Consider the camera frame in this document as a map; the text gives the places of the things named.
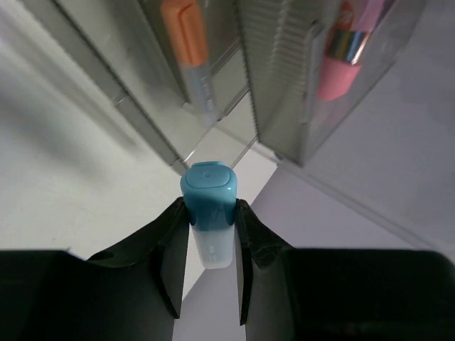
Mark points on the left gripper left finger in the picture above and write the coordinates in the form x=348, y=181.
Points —
x=129, y=291

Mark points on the orange highlighter marker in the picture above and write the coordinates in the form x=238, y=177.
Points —
x=186, y=30

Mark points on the clear acrylic drawer organizer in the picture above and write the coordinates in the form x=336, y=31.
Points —
x=269, y=50

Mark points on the blue highlighter marker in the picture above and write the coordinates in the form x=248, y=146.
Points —
x=209, y=192

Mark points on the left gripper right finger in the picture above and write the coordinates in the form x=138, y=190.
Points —
x=288, y=293

